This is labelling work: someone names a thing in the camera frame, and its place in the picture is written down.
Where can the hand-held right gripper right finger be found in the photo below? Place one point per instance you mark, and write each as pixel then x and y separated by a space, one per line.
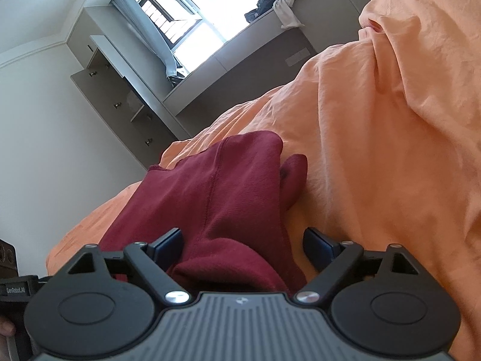
pixel 319 248

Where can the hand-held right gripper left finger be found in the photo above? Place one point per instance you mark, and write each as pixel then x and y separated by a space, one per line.
pixel 169 250

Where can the maroon long-sleeve shirt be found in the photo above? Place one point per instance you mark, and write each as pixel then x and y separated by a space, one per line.
pixel 225 203

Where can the person's left hand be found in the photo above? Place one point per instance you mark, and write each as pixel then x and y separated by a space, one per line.
pixel 6 327

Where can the orange duvet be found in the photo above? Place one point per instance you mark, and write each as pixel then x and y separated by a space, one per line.
pixel 394 158

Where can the white folded item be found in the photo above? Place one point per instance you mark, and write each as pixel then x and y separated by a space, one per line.
pixel 134 100

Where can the grey open wardrobe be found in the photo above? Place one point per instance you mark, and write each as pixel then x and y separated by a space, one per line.
pixel 112 94

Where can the dark cloth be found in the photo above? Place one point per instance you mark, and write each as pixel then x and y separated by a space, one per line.
pixel 176 79

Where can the grey window bench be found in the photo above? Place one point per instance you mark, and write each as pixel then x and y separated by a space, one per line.
pixel 233 82

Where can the blue-grey curtain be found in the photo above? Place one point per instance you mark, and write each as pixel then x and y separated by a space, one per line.
pixel 150 37

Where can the window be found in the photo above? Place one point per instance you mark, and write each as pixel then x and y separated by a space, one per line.
pixel 210 18

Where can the white cloth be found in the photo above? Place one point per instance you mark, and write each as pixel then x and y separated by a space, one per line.
pixel 287 11

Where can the white wall socket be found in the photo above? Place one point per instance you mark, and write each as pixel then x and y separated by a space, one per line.
pixel 298 57

